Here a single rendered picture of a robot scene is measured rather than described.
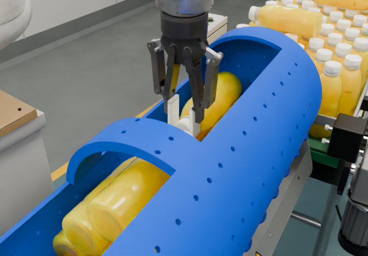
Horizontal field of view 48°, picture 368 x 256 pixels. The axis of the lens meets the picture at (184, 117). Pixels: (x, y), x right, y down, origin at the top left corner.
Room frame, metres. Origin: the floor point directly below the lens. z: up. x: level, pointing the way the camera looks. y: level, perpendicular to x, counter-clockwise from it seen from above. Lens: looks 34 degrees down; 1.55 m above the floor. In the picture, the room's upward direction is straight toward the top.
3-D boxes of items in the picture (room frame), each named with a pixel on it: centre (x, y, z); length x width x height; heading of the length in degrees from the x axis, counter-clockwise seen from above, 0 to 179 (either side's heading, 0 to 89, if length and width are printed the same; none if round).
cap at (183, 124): (0.63, 0.00, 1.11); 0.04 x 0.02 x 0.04; 61
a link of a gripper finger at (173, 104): (0.63, 0.02, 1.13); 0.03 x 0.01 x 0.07; 151
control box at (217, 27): (1.18, -0.05, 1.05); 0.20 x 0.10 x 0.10; 151
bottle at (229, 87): (0.71, -0.05, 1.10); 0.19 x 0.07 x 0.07; 151
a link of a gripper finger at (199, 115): (0.60, -0.04, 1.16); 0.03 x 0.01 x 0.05; 61
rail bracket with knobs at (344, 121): (0.80, -0.39, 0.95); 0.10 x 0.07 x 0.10; 61
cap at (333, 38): (1.09, -0.43, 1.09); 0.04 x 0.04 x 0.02
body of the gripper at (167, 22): (0.62, 0.00, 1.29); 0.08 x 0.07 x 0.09; 61
